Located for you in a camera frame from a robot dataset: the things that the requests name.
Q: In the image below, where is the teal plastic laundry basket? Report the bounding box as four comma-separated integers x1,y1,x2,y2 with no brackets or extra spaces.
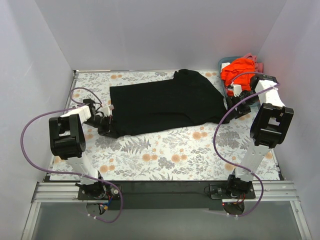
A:
219,56,251,109

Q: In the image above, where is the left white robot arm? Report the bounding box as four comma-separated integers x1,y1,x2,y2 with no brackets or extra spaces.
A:
48,98,111,199

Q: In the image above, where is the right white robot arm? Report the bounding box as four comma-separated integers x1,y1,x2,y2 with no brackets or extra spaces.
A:
226,73,294,198

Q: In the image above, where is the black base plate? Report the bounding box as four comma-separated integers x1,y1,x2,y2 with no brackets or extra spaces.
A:
76,180,256,211

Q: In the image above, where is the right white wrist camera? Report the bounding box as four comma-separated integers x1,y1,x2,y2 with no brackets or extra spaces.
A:
226,83,243,97

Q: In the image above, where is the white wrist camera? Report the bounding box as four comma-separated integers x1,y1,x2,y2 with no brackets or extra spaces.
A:
226,83,243,97
99,104,114,117

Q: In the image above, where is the black t-shirt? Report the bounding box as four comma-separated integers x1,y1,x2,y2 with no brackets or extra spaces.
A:
108,69,227,139

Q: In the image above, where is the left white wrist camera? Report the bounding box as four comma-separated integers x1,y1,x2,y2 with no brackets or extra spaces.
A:
99,104,114,117

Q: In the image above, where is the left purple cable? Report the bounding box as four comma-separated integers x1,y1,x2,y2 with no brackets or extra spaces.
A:
21,87,124,223

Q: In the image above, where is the orange t-shirt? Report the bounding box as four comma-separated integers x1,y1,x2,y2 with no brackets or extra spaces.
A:
220,58,256,91

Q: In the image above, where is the aluminium mounting rail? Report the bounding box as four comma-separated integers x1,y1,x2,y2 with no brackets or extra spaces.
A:
32,180,300,203

